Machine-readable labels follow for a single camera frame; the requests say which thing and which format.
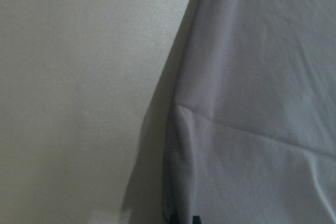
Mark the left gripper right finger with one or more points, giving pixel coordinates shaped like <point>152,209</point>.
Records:
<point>196,220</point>

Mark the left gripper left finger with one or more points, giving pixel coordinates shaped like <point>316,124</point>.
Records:
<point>173,219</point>

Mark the dark brown t-shirt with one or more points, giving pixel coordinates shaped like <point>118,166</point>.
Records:
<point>250,136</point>

